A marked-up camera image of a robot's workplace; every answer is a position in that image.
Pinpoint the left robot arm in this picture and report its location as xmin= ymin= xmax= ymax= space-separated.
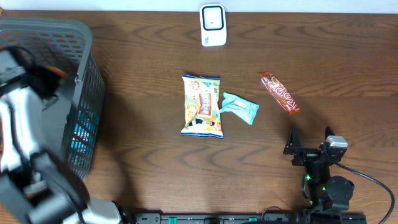
xmin=1 ymin=64 xmax=133 ymax=223

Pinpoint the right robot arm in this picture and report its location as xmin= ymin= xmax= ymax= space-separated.
xmin=283 ymin=126 xmax=354 ymax=223

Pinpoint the small orange snack packet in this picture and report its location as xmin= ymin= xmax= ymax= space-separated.
xmin=46 ymin=65 xmax=67 ymax=78

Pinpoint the teal wet wipes pack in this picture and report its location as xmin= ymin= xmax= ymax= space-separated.
xmin=220 ymin=92 xmax=259 ymax=125

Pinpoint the grey plastic shopping basket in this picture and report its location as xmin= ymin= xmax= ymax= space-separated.
xmin=1 ymin=17 xmax=105 ymax=179

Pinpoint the white barcode scanner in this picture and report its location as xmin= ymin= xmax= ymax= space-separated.
xmin=199 ymin=4 xmax=227 ymax=47

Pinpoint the right black cable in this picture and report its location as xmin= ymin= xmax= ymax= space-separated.
xmin=333 ymin=161 xmax=396 ymax=224

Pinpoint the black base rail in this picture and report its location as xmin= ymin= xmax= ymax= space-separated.
xmin=133 ymin=212 xmax=368 ymax=224

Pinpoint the yellow snack bag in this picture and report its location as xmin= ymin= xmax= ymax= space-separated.
xmin=181 ymin=73 xmax=224 ymax=139

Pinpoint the red brown chocolate bar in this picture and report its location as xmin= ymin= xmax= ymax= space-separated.
xmin=259 ymin=71 xmax=300 ymax=114

